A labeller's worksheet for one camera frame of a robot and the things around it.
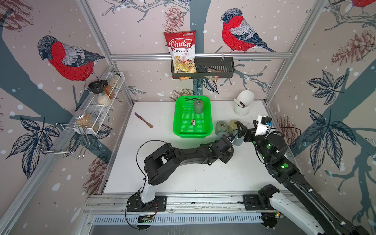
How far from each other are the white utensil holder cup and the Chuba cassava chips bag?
0.42 m

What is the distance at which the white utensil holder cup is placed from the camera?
1065 mm

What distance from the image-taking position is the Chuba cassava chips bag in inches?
32.7
